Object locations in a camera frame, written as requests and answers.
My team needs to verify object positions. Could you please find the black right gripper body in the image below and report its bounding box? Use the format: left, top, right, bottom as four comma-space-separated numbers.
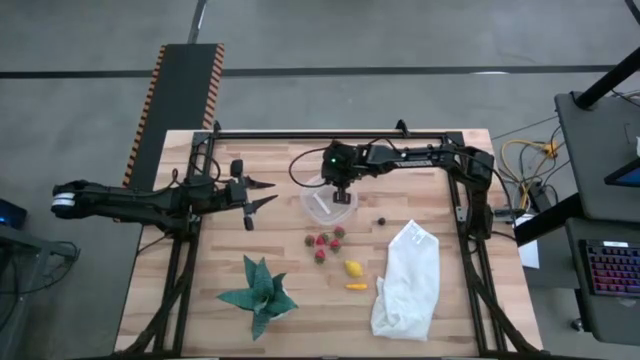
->
321, 141, 371, 205

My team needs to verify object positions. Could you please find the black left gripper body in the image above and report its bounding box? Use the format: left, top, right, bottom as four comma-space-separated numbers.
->
218, 159, 255, 232

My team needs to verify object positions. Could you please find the clear plastic tupperware container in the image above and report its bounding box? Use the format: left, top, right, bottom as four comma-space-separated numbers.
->
299, 173, 359, 226

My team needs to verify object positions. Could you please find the green snake plant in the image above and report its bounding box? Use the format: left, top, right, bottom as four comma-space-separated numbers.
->
216, 254, 300, 342

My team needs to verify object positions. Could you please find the white cloth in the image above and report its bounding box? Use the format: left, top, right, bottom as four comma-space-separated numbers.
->
370, 218, 441, 342

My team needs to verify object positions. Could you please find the black ramp with orange stripes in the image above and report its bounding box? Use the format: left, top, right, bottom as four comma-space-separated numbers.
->
122, 43, 226, 191

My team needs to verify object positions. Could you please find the white paper sheet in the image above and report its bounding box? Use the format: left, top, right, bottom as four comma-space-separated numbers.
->
517, 213, 541, 270

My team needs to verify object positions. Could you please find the blue-lit device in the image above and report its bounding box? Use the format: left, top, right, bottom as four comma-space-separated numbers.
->
0, 198, 29, 230

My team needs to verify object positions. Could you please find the backlit rainbow keyboard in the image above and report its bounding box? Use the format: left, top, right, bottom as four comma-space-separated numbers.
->
578, 238, 640, 297

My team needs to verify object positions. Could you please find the monitor with blue screen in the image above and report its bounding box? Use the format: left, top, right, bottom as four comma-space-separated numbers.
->
603, 157, 640, 189

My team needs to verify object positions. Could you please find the black pole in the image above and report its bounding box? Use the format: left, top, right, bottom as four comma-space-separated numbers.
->
573, 46, 640, 110

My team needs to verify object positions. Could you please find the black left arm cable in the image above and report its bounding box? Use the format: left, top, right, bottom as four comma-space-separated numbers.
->
172, 152, 222, 191

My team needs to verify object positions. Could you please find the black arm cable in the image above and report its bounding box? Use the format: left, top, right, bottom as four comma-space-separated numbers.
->
172, 152, 222, 191
288, 146, 332, 189

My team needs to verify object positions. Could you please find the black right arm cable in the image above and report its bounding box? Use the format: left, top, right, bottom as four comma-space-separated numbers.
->
288, 146, 332, 189

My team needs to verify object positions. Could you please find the yellow cable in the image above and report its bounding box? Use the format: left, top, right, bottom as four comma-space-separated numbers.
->
501, 138, 560, 211

